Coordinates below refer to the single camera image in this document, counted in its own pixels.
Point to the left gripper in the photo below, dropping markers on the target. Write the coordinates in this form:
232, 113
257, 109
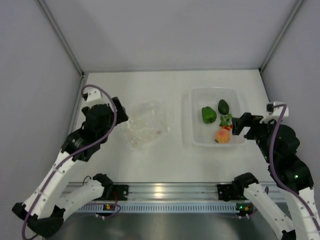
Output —
121, 116

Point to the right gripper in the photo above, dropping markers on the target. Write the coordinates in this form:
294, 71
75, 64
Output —
248, 120

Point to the fake red cherry tomatoes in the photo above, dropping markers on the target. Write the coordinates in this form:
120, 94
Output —
226, 122

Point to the fake dark green vegetable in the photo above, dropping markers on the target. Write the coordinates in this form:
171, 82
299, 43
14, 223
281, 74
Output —
223, 107

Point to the fake orange tomato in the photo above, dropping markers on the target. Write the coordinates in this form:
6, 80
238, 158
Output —
222, 136

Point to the clear zip top bag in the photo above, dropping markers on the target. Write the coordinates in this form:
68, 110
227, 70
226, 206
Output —
147, 122

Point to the fake green bell pepper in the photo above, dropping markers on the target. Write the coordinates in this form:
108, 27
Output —
208, 114

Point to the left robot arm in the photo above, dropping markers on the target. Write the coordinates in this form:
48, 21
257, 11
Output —
45, 211

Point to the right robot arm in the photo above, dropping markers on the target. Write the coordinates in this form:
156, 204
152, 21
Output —
278, 144

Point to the clear plastic basket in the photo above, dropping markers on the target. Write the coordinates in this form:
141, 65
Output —
203, 135

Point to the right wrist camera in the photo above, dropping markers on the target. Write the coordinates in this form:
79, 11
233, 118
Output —
274, 110

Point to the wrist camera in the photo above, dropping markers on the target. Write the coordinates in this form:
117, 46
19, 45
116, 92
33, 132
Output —
274, 110
93, 97

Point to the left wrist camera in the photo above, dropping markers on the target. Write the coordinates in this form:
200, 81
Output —
93, 97

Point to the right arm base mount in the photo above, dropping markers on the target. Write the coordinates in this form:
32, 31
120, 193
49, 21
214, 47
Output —
229, 192

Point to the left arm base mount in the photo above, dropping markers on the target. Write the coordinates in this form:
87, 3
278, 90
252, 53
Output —
119, 192

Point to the aluminium mounting rail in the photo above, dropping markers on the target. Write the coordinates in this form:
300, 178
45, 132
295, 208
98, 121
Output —
171, 191

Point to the slotted cable duct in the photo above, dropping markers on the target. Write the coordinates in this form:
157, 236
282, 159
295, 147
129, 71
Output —
200, 207

